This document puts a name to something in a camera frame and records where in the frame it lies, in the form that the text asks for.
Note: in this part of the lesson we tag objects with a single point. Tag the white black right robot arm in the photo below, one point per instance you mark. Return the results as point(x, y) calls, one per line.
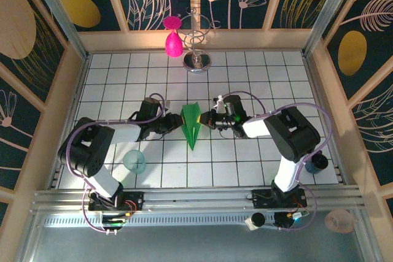
point(291, 133)

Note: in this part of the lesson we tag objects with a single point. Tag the black white cylinder device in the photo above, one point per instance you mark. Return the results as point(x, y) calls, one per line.
point(256, 219)

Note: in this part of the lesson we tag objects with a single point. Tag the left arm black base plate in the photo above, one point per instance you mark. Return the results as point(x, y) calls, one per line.
point(135, 200)

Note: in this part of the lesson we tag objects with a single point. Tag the black controller board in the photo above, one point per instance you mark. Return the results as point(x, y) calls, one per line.
point(113, 221)
point(284, 220)

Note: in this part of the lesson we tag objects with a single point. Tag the teal translucent cup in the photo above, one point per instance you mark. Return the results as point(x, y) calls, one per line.
point(135, 160)

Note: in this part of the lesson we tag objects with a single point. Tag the pale pink translucent glass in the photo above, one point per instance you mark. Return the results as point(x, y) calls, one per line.
point(339, 220)

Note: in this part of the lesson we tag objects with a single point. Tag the aluminium frame post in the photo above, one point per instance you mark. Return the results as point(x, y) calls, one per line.
point(328, 13)
point(58, 13)

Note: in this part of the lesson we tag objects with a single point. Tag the pink wine glass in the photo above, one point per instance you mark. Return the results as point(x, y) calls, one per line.
point(173, 45)

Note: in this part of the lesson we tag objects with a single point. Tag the dark blue mug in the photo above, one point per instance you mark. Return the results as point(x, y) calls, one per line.
point(320, 162)

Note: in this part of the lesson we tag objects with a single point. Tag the green paper sheet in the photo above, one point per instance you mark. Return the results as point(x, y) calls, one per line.
point(191, 127)

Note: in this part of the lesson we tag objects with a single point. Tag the aluminium mounting rail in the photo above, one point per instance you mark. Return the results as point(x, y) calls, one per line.
point(196, 200)

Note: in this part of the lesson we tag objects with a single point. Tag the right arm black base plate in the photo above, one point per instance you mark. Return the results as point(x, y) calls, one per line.
point(261, 199)

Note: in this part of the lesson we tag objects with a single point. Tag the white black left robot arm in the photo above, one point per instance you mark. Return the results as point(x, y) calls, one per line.
point(86, 148)

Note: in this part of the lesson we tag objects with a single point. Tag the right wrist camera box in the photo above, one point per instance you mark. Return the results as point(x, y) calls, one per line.
point(219, 105)

